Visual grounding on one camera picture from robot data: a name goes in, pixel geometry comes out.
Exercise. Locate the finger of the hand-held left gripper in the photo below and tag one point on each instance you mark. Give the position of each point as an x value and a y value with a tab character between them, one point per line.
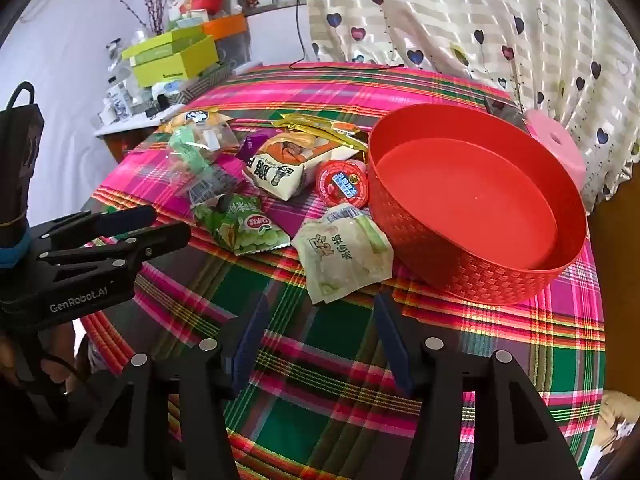
165	237
125	216

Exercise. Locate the white orange snack packet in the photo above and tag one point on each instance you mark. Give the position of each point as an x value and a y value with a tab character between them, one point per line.
280	170

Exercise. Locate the black smartphone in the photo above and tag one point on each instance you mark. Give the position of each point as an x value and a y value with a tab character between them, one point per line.
505	110

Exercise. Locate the white blue label bottle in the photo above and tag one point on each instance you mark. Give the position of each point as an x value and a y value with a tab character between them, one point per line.
120	95

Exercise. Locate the white green snack packet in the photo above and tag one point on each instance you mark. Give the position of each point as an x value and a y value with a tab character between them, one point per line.
345	255

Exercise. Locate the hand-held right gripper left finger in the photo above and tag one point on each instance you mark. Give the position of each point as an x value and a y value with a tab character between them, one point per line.
250	340

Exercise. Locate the beige fleece cloth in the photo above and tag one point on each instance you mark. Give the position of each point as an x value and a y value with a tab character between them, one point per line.
615	425

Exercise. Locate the pink green plaid tablecloth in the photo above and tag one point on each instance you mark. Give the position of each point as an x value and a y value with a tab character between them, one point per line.
350	85

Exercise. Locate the olive green gift box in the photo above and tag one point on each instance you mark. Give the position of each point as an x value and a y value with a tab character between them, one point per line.
160	45

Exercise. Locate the red round woven basket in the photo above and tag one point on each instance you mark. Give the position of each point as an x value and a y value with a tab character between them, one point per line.
465	195

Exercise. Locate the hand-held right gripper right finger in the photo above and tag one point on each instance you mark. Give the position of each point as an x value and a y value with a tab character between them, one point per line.
392	340

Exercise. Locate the purple candy wrapper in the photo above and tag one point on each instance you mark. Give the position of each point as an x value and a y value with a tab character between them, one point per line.
253	144

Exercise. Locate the green grape candy packet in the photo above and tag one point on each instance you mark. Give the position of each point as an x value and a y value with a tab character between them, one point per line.
245	227

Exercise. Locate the red jelly cup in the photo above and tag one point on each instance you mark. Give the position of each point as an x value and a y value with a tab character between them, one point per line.
342	182

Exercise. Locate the dark grey snack packet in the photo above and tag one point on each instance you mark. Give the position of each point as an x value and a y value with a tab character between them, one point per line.
212	185

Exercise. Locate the grey bin with orange lid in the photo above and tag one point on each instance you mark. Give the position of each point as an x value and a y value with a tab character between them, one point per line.
227	27

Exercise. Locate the pink plastic stool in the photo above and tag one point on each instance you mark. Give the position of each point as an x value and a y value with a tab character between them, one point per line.
555	145

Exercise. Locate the clear bag of candies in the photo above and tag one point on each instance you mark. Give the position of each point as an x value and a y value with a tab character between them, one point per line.
192	147

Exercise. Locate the heart print curtain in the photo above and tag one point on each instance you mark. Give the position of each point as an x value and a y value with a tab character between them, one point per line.
450	10

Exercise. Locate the striped patterned tray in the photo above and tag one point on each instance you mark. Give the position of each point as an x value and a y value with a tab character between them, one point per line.
200	85

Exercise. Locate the yellow green cardboard box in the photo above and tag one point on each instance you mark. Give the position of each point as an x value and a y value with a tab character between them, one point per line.
175	67

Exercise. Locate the gold yellow snack packet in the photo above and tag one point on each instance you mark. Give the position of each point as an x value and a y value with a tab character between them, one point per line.
300	121

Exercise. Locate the white side table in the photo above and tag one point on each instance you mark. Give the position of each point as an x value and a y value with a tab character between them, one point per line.
125	127

